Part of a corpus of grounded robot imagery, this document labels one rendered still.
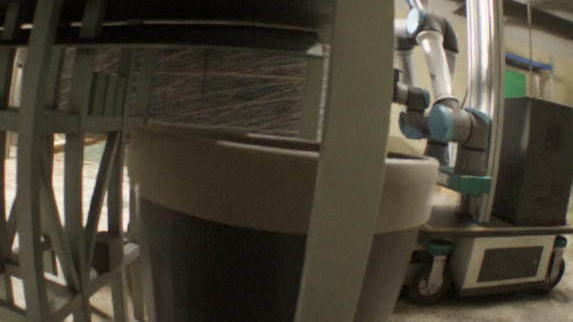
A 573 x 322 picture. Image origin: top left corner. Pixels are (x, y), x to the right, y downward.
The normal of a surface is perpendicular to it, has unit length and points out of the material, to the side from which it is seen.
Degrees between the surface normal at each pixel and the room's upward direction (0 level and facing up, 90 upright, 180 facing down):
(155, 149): 90
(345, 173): 90
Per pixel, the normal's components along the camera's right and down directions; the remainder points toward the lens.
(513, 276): 0.02, 0.03
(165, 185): -0.55, -0.04
